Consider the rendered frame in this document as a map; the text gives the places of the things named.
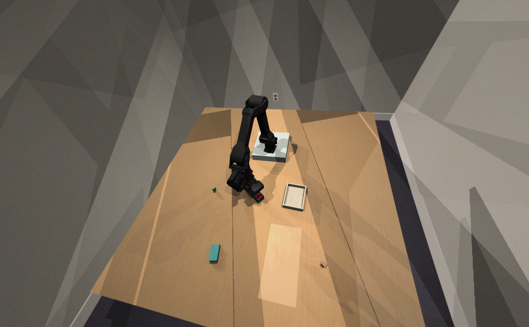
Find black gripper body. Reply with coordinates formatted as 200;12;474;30
244;170;264;195

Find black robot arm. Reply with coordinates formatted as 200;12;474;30
227;95;278;192

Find teal rectangular block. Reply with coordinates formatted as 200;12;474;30
208;245;220;261

